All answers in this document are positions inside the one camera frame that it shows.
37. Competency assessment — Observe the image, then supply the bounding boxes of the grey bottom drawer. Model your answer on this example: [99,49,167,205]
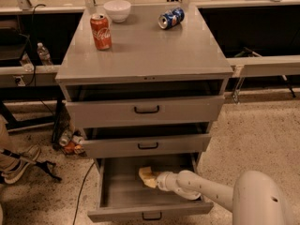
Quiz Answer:
[88,154,213,222]

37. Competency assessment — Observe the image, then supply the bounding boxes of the grey middle drawer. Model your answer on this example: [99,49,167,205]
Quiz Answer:
[82,134,211,158]

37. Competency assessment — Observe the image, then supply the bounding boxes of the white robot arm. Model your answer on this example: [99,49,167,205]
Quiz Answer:
[139,167,295,225]

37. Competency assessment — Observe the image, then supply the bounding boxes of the bottles on floor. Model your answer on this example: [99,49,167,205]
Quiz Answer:
[59,129,84,155]

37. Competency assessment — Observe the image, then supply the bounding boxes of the white bowl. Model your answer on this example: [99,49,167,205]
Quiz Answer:
[103,0,131,23]

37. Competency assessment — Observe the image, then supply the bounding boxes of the grey top drawer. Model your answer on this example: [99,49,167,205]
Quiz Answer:
[67,96,224,128]

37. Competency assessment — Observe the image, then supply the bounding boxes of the black tripod stand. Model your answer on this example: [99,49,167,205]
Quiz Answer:
[0,148,62,182]

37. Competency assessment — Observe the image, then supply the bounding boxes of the grey drawer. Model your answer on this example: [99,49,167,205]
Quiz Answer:
[82,134,211,158]
[88,154,213,222]
[67,96,224,128]

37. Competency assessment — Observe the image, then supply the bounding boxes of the black floor cable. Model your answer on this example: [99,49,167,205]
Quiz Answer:
[71,161,96,225]

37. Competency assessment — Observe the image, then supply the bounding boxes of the blue soda can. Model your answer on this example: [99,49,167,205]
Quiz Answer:
[157,7,185,30]

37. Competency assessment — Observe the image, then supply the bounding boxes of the red cola can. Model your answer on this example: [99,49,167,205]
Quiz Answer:
[90,13,112,51]

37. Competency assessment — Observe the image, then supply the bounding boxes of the yellow sponge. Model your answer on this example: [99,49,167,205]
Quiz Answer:
[139,167,155,183]

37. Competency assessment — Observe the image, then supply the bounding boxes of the grey drawer cabinet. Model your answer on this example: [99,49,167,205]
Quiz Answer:
[55,3,234,161]

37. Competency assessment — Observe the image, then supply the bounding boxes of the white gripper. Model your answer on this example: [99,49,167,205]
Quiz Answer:
[143,172,179,192]

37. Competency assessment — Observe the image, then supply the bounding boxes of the clear plastic water bottle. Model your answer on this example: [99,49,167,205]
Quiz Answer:
[37,42,53,67]

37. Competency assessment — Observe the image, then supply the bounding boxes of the beige sneaker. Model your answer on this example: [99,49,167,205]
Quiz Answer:
[0,145,41,185]

